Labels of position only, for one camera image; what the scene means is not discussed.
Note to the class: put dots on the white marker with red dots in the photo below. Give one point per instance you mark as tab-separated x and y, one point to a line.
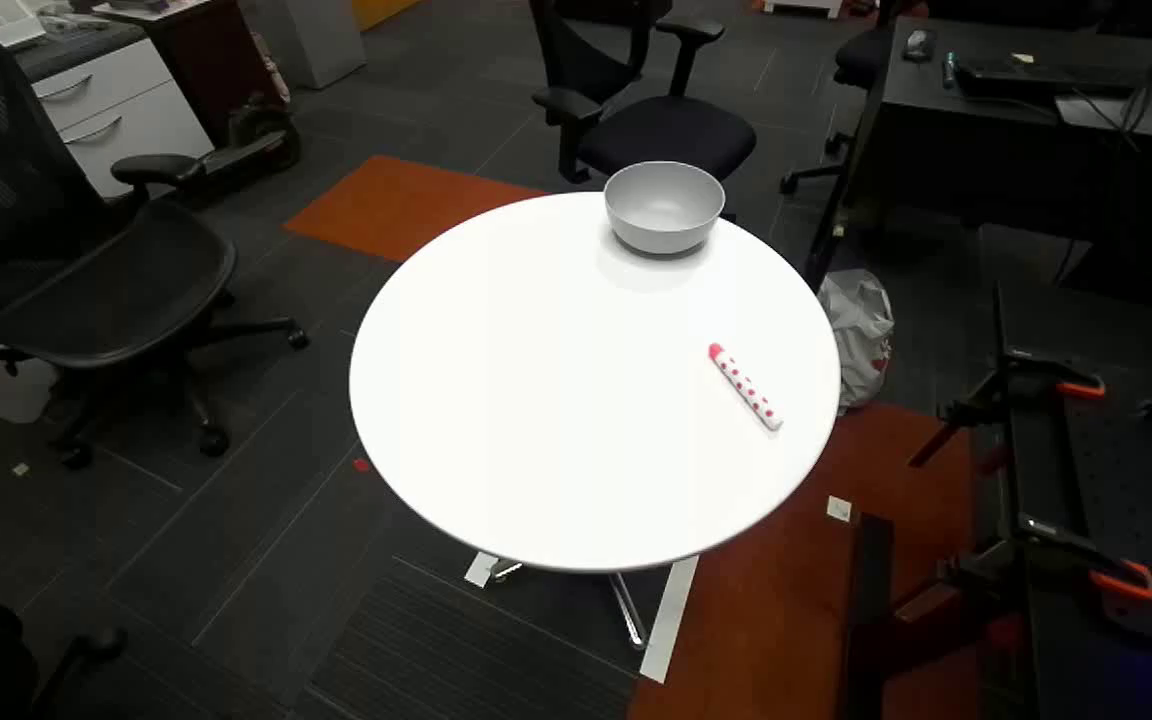
746	385

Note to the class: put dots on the grey bowl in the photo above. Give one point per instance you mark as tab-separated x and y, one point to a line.
661	207

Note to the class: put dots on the round white table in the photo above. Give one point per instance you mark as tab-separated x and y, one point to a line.
545	396

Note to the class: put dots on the white plastic bag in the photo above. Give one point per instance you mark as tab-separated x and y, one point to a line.
860	322

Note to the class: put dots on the black padded office chair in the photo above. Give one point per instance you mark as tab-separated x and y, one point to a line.
598	133

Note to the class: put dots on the black scooter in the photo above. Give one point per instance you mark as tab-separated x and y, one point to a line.
256	140

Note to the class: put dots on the black mesh office chair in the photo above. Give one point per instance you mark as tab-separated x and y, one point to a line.
104	290

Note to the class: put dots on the white drawer cabinet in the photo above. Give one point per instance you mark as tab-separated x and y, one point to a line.
113	98

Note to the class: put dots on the black robot mounting stand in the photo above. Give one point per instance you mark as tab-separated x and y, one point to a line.
1077	467

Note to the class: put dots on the black desk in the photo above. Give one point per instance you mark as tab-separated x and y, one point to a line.
1007	126

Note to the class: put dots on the orange-handled clamp upper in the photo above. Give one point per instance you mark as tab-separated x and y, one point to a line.
1012	377

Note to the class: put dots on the orange-handled clamp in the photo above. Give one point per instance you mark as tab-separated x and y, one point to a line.
1012	377
1108	572

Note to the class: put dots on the orange-handled clamp lower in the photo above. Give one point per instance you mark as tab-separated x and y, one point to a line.
1108	572

